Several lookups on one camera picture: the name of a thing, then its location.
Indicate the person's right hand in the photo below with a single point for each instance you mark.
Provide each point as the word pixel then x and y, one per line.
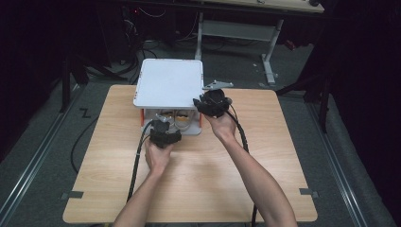
pixel 222 127

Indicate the desk with white metal frame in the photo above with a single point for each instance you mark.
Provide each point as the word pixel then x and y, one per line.
pixel 239 30

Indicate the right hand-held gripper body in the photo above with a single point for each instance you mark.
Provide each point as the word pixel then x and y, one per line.
pixel 217 101

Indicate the white two-tier shoe rack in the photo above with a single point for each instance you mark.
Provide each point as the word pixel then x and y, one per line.
pixel 169 85

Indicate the black metal stand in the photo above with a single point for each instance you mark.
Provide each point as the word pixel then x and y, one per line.
pixel 318 94
pixel 67 82

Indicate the grey tape strip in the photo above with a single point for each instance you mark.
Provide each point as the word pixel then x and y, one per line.
pixel 72 195
pixel 309 192

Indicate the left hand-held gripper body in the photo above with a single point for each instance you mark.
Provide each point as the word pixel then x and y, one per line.
pixel 160 132

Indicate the metal floor rail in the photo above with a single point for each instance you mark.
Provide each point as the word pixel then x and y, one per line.
pixel 34 157
pixel 337 167

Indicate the person's left hand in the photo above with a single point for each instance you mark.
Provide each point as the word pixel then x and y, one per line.
pixel 157 160

